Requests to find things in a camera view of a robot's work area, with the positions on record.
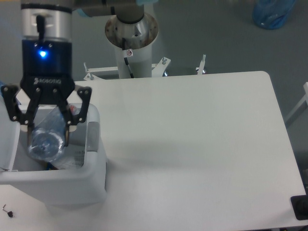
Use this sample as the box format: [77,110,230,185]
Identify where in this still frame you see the blue yellow snack packet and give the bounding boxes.
[46,162,58,171]

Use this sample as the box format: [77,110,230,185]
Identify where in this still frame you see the black device at edge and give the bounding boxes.
[291,195,308,220]

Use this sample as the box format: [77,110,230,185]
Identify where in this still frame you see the white wrapper bag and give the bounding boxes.
[52,144,85,170]

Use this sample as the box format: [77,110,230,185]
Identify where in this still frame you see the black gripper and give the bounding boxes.
[1,39,92,147]

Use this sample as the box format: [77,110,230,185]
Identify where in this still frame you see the white frame at right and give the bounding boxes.
[284,82,308,128]

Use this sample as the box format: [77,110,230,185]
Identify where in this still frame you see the white plastic trash can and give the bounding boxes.
[0,102,107,205]

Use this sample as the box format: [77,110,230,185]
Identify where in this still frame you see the blue plastic bag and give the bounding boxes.
[252,0,297,30]

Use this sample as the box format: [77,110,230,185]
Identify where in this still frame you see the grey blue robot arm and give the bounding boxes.
[1,0,158,144]

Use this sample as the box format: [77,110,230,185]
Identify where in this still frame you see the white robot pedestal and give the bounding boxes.
[105,13,158,79]

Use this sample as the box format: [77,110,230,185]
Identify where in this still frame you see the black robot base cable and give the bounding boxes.
[121,38,135,78]

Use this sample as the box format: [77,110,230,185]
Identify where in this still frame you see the blue labelled bottle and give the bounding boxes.
[0,81,4,97]

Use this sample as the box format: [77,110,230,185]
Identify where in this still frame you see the white base strut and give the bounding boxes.
[88,57,171,80]

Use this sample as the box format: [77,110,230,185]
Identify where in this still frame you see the white levelling foot bracket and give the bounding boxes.
[83,63,94,81]

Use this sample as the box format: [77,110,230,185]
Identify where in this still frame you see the clear plastic water bottle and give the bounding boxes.
[27,107,76,162]

